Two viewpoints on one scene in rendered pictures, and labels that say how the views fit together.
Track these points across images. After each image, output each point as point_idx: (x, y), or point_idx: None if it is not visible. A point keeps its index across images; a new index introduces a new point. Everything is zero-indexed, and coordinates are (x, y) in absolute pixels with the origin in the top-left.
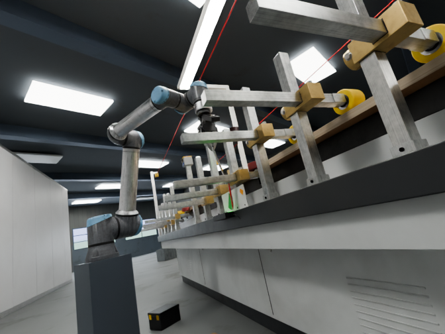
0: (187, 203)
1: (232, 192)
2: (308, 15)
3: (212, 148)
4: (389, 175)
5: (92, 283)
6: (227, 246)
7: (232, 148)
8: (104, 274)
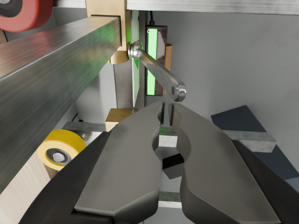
0: (173, 198)
1: (133, 38)
2: None
3: (178, 78)
4: None
5: (284, 158)
6: None
7: (42, 34)
8: (271, 166)
